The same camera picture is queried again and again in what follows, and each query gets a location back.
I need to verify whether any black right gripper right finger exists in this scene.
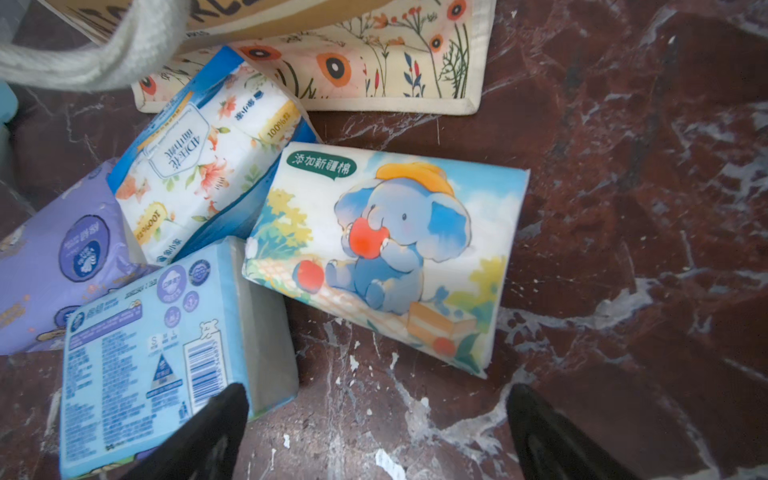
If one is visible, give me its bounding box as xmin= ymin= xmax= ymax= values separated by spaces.
xmin=506 ymin=383 xmax=637 ymax=479

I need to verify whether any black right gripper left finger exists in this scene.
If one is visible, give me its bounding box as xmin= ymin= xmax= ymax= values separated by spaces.
xmin=123 ymin=383 xmax=249 ymax=480

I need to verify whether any light blue tissue pack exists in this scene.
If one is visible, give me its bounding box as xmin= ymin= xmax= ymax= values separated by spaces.
xmin=59 ymin=237 xmax=299 ymax=479

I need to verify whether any purple tissue pack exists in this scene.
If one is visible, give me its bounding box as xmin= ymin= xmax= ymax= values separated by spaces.
xmin=1 ymin=162 xmax=153 ymax=355

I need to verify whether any cream floral canvas bag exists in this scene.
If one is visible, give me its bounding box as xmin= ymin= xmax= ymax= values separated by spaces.
xmin=1 ymin=1 xmax=495 ymax=116

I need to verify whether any elephant print tissue pack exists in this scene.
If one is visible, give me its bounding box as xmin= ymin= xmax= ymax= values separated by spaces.
xmin=242 ymin=142 xmax=530 ymax=377

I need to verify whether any floral blue tissue pack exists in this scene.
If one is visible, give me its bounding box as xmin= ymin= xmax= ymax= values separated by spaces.
xmin=108 ymin=47 xmax=317 ymax=266

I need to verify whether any light blue toy spatula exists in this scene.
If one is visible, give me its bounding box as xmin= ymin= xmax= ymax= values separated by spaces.
xmin=0 ymin=81 xmax=19 ymax=124

